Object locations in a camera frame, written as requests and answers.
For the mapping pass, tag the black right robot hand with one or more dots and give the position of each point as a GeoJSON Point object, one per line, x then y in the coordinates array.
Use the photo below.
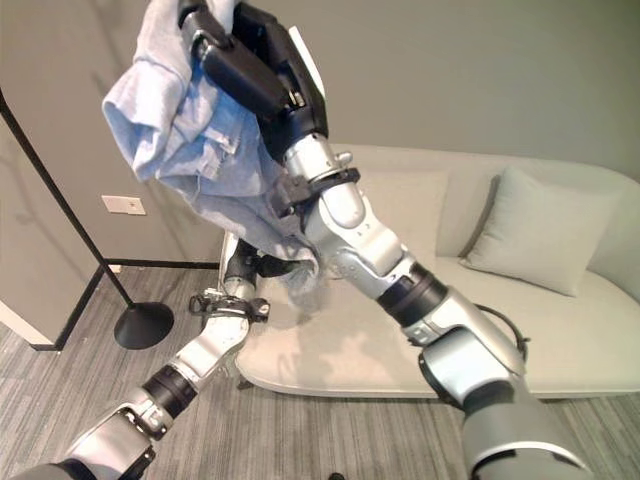
{"type": "Point", "coordinates": [260, 75]}

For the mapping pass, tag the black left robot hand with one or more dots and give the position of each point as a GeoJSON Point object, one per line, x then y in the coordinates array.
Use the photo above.
{"type": "Point", "coordinates": [262, 267]}

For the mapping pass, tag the light blue garment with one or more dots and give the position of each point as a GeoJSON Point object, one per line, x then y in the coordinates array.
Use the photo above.
{"type": "Point", "coordinates": [200, 150]}

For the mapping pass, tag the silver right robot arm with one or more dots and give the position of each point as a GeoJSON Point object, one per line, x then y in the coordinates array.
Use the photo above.
{"type": "Point", "coordinates": [400, 300]}

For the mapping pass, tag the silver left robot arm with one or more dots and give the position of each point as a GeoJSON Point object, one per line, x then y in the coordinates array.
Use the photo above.
{"type": "Point", "coordinates": [190, 360]}

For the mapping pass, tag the pale grey sofa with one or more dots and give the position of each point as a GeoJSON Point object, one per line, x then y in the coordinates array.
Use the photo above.
{"type": "Point", "coordinates": [450, 300]}

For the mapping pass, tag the black clothes rack stand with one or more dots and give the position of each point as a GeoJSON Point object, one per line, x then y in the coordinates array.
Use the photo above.
{"type": "Point", "coordinates": [75, 225]}

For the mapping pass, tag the pale grey cushion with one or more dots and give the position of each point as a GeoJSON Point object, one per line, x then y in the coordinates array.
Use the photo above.
{"type": "Point", "coordinates": [535, 230]}

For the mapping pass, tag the white wall outlet plate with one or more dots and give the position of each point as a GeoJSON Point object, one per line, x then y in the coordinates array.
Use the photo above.
{"type": "Point", "coordinates": [124, 205]}

